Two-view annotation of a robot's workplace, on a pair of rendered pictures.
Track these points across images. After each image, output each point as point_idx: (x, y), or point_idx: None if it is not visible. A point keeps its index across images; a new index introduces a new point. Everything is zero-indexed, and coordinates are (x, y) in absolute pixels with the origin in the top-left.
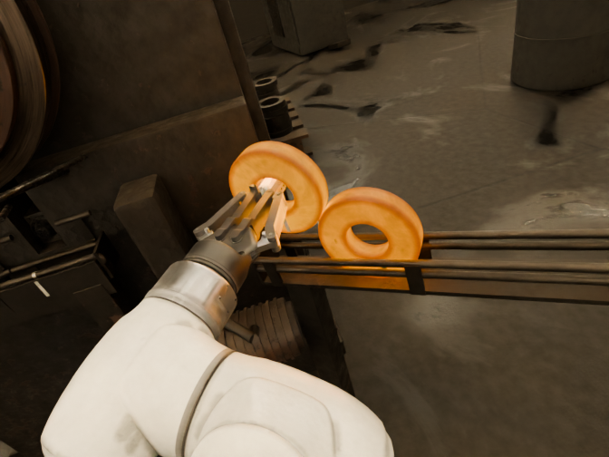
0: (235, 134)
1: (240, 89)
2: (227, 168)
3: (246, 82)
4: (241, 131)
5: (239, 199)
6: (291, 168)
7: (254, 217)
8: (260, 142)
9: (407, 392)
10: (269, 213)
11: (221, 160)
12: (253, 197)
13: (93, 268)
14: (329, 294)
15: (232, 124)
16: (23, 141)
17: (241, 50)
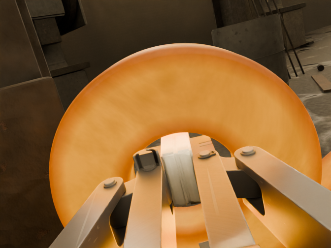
0: (34, 128)
1: (38, 68)
2: (17, 191)
3: (43, 75)
4: (45, 121)
5: (112, 199)
6: (250, 83)
7: (245, 239)
8: (138, 51)
9: None
10: (304, 206)
11: (7, 177)
12: (162, 181)
13: None
14: None
15: (29, 110)
16: None
17: (34, 33)
